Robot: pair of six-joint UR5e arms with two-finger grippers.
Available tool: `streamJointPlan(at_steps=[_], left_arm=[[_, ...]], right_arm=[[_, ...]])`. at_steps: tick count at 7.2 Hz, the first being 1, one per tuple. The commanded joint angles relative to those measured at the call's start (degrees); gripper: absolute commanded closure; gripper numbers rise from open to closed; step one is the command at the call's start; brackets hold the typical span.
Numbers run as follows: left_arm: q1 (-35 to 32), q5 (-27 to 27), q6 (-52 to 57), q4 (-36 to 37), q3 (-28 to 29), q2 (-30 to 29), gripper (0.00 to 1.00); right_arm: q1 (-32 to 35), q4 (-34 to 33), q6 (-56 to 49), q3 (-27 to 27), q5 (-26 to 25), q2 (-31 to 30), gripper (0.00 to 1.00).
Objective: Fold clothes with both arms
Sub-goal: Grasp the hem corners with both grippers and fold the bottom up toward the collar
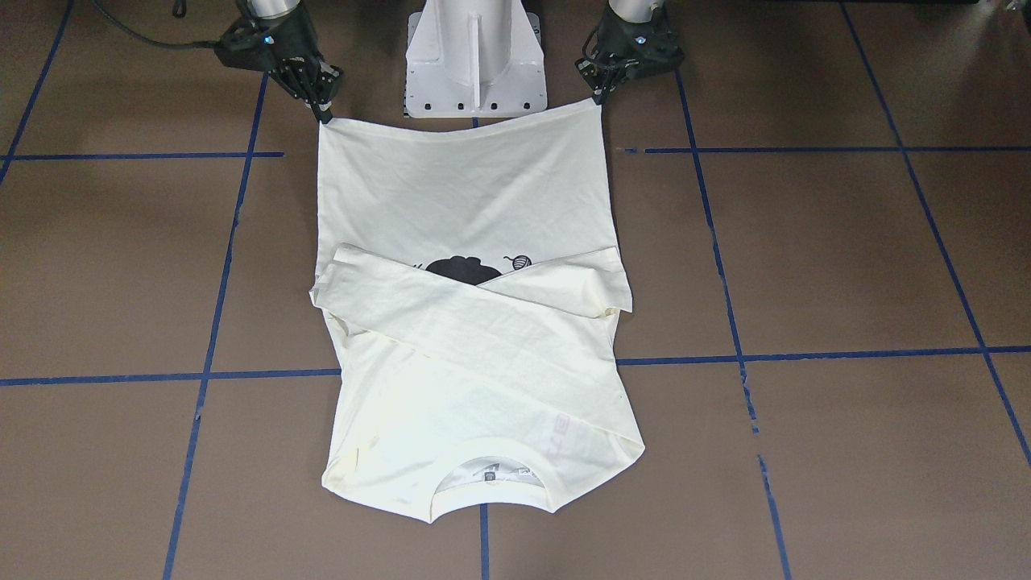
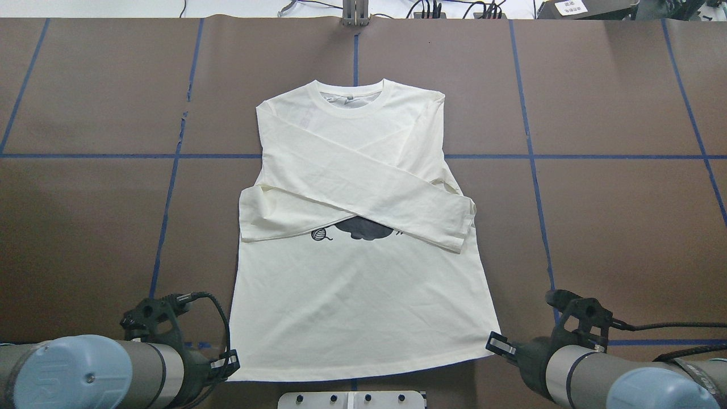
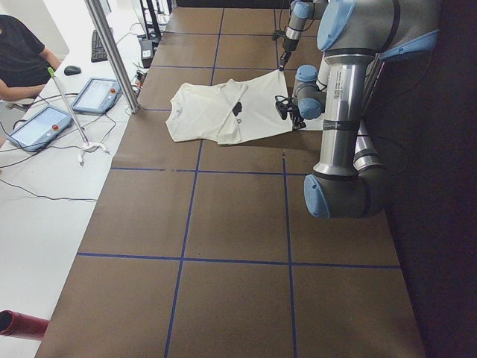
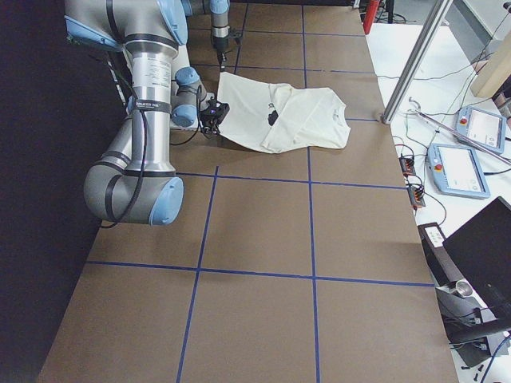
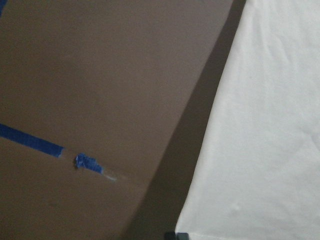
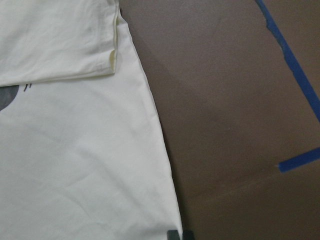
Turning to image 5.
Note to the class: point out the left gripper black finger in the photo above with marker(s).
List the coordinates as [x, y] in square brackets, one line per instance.
[176, 236]

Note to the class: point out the cream long-sleeve cat shirt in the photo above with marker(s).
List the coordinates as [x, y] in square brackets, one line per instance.
[257, 176]

